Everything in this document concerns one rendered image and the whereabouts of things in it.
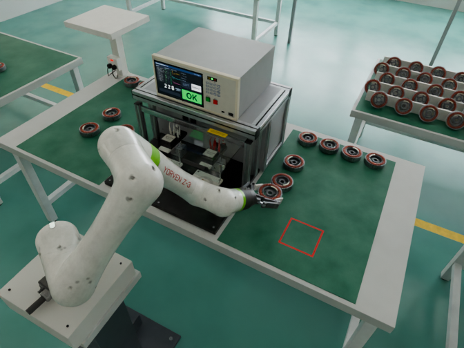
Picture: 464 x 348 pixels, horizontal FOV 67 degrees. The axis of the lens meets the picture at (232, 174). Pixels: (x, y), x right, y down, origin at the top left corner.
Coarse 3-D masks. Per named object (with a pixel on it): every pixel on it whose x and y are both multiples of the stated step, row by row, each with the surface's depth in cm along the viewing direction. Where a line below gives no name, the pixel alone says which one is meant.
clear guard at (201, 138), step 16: (208, 128) 159; (192, 144) 150; (208, 144) 151; (224, 144) 151; (240, 144) 151; (176, 160) 149; (192, 160) 146; (208, 160) 144; (224, 160) 144; (208, 176) 144
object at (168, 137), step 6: (180, 132) 184; (186, 132) 184; (162, 138) 176; (168, 138) 176; (174, 138) 176; (180, 138) 180; (162, 144) 177; (168, 144) 175; (174, 144) 177; (162, 150) 176; (168, 150) 176
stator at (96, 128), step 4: (84, 124) 205; (88, 124) 206; (92, 124) 206; (96, 124) 205; (80, 128) 202; (84, 128) 205; (88, 128) 205; (92, 128) 204; (96, 128) 202; (80, 132) 201; (84, 132) 200; (88, 132) 200; (92, 132) 201; (96, 132) 202; (84, 136) 201; (88, 136) 201; (92, 136) 202
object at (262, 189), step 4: (264, 184) 161; (268, 184) 161; (272, 184) 161; (260, 188) 159; (264, 188) 160; (268, 188) 161; (272, 188) 161; (276, 188) 159; (280, 188) 160; (260, 192) 157; (268, 192) 160; (272, 192) 159; (276, 192) 159; (280, 192) 158; (264, 196) 156; (268, 196) 158; (272, 196) 159; (276, 196) 156; (280, 196) 157
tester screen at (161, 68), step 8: (160, 64) 156; (160, 72) 159; (168, 72) 157; (176, 72) 155; (184, 72) 152; (192, 72) 150; (160, 80) 162; (168, 80) 160; (176, 80) 157; (184, 80) 155; (192, 80) 153; (200, 80) 151; (176, 88) 161; (184, 88) 158; (176, 96) 164; (200, 104) 159
